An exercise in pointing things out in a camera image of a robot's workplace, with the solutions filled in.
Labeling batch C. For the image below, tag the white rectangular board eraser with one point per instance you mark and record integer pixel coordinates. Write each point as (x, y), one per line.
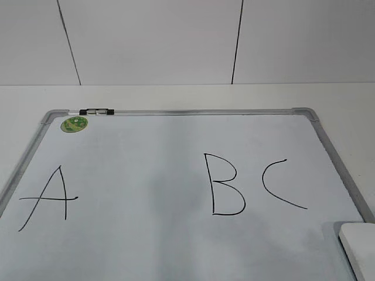
(358, 242)

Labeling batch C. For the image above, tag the round green magnet sticker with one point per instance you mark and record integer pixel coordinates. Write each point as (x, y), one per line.
(74, 124)

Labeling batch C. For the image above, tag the white board with grey frame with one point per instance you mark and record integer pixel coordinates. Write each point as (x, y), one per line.
(185, 195)

